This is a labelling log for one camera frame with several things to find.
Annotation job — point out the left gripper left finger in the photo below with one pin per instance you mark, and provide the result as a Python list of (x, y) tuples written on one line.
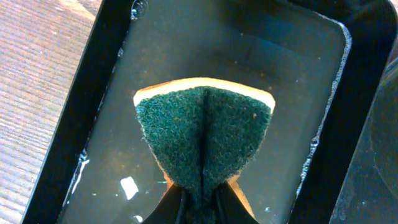
[(171, 209)]

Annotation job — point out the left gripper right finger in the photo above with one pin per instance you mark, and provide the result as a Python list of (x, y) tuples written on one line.
[(228, 208)]

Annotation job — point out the green and yellow sponge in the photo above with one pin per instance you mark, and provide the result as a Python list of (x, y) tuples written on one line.
[(203, 132)]

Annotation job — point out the black rectangular tray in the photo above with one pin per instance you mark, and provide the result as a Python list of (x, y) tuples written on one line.
[(321, 60)]

